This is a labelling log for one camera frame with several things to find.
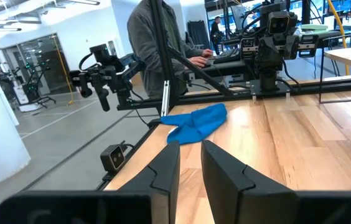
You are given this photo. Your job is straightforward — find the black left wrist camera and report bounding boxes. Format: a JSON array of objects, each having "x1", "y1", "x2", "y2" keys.
[{"x1": 260, "y1": 2, "x2": 298, "y2": 35}]

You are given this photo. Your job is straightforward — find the computer monitor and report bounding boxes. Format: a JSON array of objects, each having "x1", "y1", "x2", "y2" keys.
[{"x1": 230, "y1": 4, "x2": 248, "y2": 32}]

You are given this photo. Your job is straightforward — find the person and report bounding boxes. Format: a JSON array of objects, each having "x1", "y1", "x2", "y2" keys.
[
  {"x1": 209, "y1": 16, "x2": 223, "y2": 56},
  {"x1": 127, "y1": 0, "x2": 214, "y2": 100}
]

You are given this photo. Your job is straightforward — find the silver metal bracket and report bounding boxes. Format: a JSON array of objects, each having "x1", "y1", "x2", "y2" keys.
[{"x1": 161, "y1": 80, "x2": 171, "y2": 118}]

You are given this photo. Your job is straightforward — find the black folding screen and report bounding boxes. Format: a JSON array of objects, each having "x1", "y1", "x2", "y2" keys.
[{"x1": 187, "y1": 20, "x2": 210, "y2": 50}]

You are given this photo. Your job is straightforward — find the pale green tray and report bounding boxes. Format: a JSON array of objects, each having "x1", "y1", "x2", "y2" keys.
[{"x1": 301, "y1": 24, "x2": 329, "y2": 32}]

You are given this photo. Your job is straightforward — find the black table-level camera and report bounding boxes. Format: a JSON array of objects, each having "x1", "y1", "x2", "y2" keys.
[{"x1": 100, "y1": 143, "x2": 127, "y2": 175}]

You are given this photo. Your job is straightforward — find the yellow hanging cable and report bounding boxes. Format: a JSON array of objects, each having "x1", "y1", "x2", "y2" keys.
[
  {"x1": 52, "y1": 35, "x2": 74, "y2": 106},
  {"x1": 327, "y1": 0, "x2": 350, "y2": 76}
]

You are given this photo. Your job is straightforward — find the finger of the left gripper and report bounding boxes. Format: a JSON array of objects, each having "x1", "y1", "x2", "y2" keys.
[
  {"x1": 298, "y1": 33, "x2": 319, "y2": 58},
  {"x1": 240, "y1": 37, "x2": 258, "y2": 62}
]

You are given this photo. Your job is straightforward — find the black keyboard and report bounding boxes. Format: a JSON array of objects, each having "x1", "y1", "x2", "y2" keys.
[{"x1": 213, "y1": 47, "x2": 243, "y2": 65}]

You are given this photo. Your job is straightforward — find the blue cloth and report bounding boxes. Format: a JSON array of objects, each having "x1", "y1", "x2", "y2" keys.
[{"x1": 160, "y1": 103, "x2": 228, "y2": 146}]

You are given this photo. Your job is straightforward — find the black operator desk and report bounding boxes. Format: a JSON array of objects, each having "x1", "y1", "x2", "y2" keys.
[{"x1": 183, "y1": 58, "x2": 257, "y2": 83}]

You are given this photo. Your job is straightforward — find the black background robot rig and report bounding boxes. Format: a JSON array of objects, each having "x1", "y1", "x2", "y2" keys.
[{"x1": 21, "y1": 58, "x2": 57, "y2": 109}]

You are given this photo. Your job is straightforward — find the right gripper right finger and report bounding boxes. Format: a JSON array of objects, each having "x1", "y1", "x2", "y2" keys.
[{"x1": 200, "y1": 139, "x2": 298, "y2": 224}]

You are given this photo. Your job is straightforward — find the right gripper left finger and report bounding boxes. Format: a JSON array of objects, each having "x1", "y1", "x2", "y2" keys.
[{"x1": 118, "y1": 140, "x2": 181, "y2": 224}]

